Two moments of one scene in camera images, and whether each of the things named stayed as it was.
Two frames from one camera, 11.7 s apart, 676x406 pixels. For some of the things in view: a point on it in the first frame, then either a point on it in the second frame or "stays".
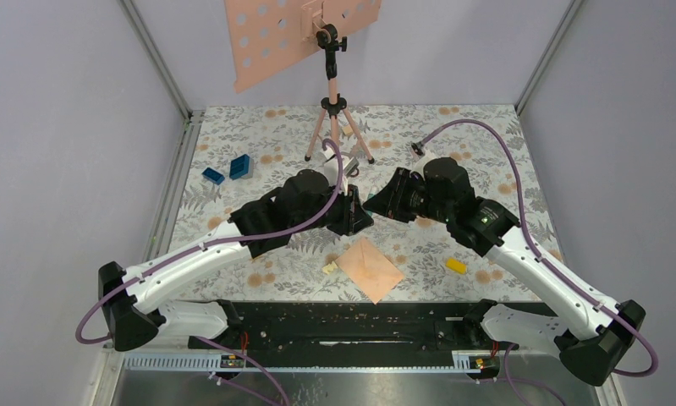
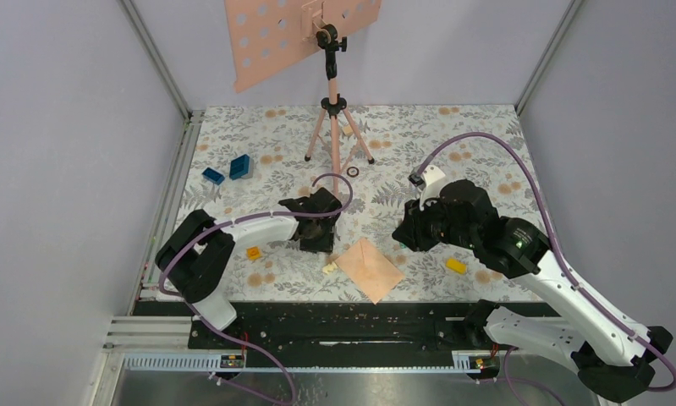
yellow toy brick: [456, 265] stays
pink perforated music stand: [264, 34] stays
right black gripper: [389, 201] -> [411, 231]
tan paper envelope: [370, 270] stays
